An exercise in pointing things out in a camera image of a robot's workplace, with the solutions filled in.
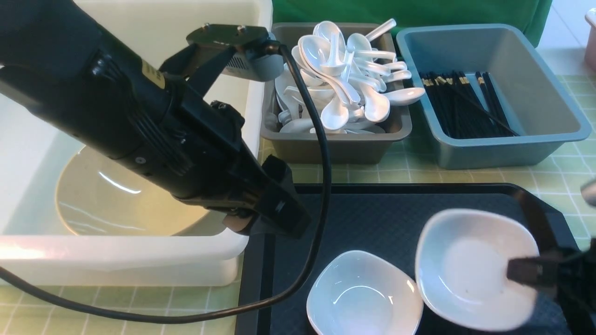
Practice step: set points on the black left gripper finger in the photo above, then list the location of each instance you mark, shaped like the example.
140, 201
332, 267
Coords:
278, 209

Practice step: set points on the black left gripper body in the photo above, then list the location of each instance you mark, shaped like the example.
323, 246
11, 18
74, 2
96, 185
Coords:
213, 167

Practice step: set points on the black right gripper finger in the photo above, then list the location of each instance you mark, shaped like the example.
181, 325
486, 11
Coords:
539, 272

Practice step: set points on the white square dish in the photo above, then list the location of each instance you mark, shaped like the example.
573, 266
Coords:
359, 293
461, 269

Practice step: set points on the white square dish front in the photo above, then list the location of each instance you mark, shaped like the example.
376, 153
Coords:
359, 293

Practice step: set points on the tan noodle bowl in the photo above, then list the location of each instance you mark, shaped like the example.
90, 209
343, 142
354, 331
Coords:
96, 196

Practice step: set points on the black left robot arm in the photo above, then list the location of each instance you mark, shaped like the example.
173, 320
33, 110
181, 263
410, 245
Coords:
66, 69

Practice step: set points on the black serving tray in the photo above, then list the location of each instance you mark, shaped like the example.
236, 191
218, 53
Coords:
385, 220

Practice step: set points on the pile of white spoons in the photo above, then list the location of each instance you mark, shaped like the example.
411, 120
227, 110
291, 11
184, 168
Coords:
348, 80

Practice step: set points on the grey spoon bin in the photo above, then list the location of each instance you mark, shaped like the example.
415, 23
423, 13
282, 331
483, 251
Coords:
365, 149

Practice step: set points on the bundle of black chopsticks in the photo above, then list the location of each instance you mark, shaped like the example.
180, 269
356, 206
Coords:
467, 107

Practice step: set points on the blue-grey chopstick bin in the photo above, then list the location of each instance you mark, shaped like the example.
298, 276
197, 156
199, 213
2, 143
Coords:
535, 103

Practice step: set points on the large white plastic tub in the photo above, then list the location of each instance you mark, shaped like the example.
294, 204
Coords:
37, 246

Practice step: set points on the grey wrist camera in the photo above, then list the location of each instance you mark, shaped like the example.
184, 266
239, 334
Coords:
245, 52

